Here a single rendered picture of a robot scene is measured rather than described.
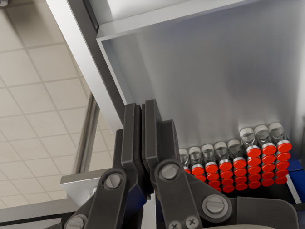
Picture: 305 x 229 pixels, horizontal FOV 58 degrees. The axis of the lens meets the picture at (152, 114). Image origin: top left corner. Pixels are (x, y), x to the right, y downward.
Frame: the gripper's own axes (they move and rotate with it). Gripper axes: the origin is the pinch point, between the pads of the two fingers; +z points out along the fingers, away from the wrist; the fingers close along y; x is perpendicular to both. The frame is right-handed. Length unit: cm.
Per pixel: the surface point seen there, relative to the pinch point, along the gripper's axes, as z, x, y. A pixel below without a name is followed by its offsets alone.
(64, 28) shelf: 22.2, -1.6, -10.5
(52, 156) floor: 110, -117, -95
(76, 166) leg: 38, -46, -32
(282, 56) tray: 22.0, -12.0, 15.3
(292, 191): 17.7, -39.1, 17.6
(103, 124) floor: 110, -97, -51
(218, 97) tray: 22.0, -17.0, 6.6
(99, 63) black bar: 20.2, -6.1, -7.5
